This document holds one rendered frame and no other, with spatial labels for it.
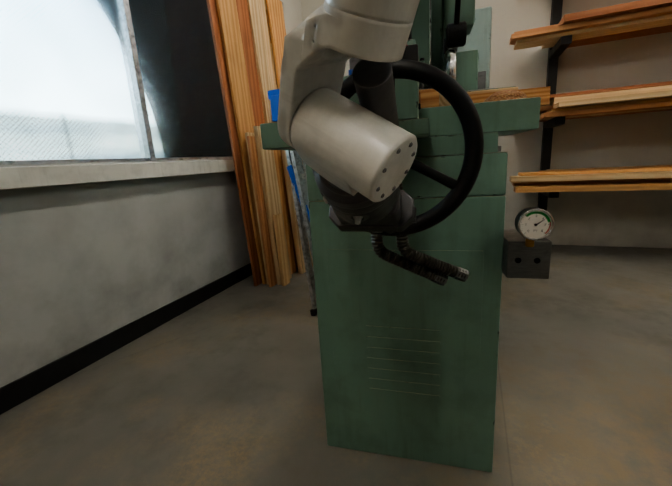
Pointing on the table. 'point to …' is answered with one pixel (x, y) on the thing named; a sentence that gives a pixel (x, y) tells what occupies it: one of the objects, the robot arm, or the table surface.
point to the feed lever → (455, 36)
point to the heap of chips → (506, 95)
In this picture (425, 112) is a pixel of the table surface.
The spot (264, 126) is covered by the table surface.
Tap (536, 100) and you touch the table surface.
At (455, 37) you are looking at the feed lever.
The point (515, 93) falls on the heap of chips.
